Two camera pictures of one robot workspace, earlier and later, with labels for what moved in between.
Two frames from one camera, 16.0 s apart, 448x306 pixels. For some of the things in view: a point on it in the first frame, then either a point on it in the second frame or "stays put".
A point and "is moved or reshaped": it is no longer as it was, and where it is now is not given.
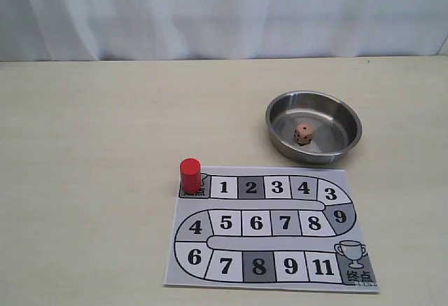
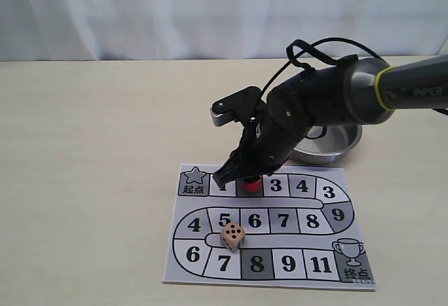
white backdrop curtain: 78,15 stays put
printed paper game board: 269,227 stays put
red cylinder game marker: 190,176 -> 251,187
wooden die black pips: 304,134 is moved or reshaped
